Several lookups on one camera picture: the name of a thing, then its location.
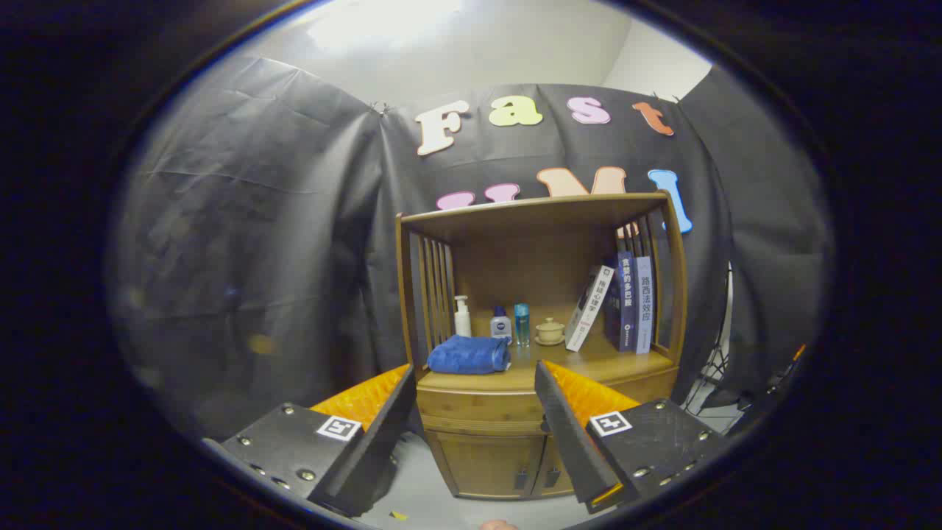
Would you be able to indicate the lavender book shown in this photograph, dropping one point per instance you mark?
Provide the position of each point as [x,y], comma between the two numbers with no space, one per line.
[644,309]

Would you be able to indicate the wooden cabinet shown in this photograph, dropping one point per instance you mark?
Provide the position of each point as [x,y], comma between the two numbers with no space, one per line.
[530,258]

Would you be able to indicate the wooden cabinet door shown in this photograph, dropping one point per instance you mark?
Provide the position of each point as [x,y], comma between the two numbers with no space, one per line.
[486,464]
[552,486]

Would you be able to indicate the white book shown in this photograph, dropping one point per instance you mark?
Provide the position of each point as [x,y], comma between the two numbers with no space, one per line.
[589,309]

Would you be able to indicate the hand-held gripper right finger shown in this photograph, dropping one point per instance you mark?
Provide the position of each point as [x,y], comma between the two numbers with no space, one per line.
[570,442]

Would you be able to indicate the clear blue bottle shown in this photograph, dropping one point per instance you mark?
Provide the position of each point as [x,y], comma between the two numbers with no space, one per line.
[522,327]

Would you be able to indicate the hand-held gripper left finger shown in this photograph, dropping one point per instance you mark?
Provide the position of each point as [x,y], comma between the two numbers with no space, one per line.
[375,456]

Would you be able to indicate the white bottle with blue cap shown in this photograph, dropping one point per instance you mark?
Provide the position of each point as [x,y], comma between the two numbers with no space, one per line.
[501,327]

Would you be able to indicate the white pump bottle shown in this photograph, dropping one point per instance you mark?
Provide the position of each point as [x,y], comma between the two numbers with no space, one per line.
[462,322]

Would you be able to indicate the black backdrop cloth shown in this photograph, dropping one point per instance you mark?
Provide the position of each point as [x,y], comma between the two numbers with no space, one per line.
[257,258]

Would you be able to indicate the dark blue book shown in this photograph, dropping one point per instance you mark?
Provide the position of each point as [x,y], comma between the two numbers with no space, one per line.
[625,309]

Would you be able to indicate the wooden countertop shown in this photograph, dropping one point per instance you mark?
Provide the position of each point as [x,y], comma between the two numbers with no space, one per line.
[618,362]

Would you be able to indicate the blue folded towel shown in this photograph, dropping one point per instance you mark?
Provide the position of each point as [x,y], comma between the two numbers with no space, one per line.
[467,355]

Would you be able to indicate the beige lidded teacup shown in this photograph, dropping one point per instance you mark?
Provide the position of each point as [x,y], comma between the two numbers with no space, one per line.
[550,331]

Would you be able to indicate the black device with orange tip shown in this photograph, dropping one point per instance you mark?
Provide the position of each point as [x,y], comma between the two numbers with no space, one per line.
[776,383]

